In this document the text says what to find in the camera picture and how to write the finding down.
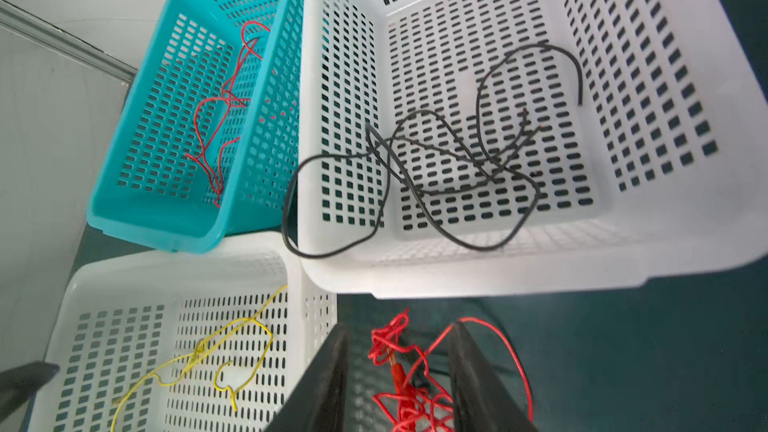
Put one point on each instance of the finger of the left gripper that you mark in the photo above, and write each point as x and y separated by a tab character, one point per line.
19	384

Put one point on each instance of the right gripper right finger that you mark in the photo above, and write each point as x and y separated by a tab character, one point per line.
480	400

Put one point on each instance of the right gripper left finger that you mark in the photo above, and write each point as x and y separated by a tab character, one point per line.
317	403

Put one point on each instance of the large white plastic basket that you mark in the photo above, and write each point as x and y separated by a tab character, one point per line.
162	341

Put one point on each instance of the small white plastic basket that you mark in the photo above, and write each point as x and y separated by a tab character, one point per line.
494	147

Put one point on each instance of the teal plastic basket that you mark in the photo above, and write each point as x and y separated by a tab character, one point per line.
208	137

